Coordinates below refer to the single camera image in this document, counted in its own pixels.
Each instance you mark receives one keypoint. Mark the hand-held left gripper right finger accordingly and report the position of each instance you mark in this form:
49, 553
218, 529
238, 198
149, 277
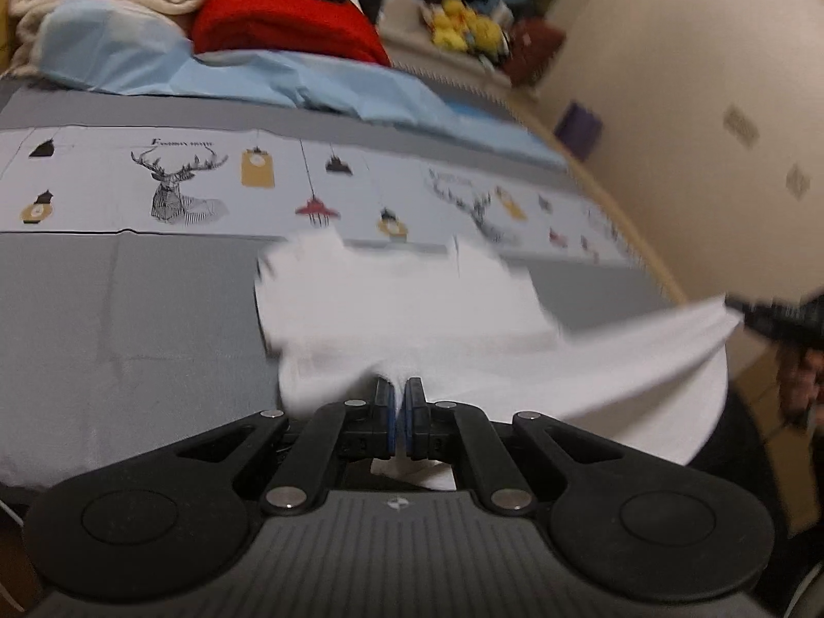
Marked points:
412, 421

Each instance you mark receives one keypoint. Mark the wooden bed frame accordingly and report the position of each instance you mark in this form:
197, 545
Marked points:
618, 219

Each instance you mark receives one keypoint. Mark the person's right hand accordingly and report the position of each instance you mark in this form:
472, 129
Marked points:
801, 380

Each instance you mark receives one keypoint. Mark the cardboard box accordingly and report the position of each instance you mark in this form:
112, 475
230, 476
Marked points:
759, 405

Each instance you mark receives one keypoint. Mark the dark red cushion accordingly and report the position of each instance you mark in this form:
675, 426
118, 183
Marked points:
537, 51

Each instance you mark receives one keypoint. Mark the yellow duck plush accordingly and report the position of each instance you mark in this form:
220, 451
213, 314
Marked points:
450, 26

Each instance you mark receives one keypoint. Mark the printed grey bed sheet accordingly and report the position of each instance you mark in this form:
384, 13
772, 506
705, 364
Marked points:
129, 309

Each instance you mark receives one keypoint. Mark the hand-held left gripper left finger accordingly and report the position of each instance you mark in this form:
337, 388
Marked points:
386, 421

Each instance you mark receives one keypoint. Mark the red blanket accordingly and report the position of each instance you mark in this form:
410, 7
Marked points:
283, 22

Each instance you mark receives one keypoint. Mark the white garment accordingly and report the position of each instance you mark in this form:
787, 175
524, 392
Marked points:
450, 328

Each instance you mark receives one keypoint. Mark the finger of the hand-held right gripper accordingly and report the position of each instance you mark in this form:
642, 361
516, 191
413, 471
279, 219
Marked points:
753, 317

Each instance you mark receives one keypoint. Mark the yellow round plush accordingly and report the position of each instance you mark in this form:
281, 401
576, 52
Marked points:
486, 32

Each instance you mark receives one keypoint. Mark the light blue sheet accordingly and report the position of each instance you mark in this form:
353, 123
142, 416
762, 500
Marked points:
257, 74

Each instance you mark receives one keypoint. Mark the purple bag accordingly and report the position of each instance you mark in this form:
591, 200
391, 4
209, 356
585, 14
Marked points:
579, 132

